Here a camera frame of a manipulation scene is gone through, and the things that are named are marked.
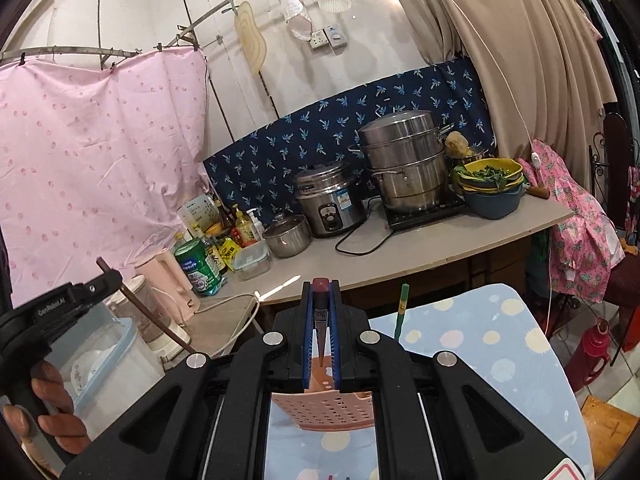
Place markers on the blue dotted tablecloth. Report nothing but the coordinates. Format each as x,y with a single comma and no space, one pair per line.
500,350

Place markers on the blue plastic basin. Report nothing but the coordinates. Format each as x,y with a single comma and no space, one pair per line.
495,205

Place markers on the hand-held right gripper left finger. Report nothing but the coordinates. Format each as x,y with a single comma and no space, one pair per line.
310,340

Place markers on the beige countertop board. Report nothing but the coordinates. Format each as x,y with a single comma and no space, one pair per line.
425,250

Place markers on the pink perforated utensil holder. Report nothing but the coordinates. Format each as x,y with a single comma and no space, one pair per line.
325,410

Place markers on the hanging clothes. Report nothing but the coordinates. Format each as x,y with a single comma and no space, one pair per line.
600,20

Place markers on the wall socket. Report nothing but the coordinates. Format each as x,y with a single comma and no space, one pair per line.
327,37

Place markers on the wooden stool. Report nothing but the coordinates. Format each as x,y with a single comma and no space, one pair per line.
607,435

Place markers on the clear glass food container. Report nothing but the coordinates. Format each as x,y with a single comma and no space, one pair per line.
252,260

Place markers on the yellow-green colander with greens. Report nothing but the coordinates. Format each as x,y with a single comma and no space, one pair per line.
487,172

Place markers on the white dish box blue lid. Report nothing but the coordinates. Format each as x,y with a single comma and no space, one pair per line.
115,360

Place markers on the steel rice cooker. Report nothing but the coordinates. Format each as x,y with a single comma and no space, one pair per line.
327,205

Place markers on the pink electric kettle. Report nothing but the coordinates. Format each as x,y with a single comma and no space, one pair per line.
165,285

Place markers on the hanging beige cutting board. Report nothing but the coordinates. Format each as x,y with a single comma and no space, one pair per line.
250,40

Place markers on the large steel steamer pot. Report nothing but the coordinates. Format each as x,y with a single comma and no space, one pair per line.
405,160

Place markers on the beige curtain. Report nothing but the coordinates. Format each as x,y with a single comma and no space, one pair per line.
525,60

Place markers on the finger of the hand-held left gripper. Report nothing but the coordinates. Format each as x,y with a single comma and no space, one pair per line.
102,282

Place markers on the pink spotted cloth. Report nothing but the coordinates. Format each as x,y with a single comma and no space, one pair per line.
90,160

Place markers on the yellow snack packet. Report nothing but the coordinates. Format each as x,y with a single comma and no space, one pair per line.
230,252

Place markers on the red thermos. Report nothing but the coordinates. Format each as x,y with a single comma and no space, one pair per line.
590,355

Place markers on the navy printed cloth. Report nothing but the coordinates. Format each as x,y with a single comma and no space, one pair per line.
310,135

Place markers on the hanging mesh strainer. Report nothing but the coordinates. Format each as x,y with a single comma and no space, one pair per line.
295,10

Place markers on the metal curtain rail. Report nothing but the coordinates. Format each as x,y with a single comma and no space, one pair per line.
65,50

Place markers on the brown chopstick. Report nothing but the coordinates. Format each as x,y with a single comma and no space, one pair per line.
145,305

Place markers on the white blender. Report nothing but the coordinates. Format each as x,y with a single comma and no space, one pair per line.
145,320

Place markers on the yellow oil bottle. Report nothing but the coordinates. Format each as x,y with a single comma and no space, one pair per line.
245,230

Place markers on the pink pineapple print cloth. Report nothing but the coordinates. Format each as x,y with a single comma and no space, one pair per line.
580,230

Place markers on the black metal chair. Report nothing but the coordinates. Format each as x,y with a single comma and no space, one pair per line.
612,170

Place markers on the person's left hand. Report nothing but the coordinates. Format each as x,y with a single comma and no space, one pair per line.
60,425

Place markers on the small steel pot glass lid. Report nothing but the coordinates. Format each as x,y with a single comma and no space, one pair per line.
287,240

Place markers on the dark sauce bottle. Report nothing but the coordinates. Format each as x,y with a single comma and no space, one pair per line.
223,215

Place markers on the white soap dispenser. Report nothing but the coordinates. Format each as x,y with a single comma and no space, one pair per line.
256,225

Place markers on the wood-grain side counter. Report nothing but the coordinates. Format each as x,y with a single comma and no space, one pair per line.
220,325

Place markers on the ginger root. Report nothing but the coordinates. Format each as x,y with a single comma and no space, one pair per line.
456,145

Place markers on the green chopstick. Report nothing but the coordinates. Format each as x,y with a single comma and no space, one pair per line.
401,310

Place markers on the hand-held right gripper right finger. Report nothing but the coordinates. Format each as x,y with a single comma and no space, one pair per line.
334,340

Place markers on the black induction cooker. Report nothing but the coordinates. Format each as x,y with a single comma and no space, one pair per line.
425,215

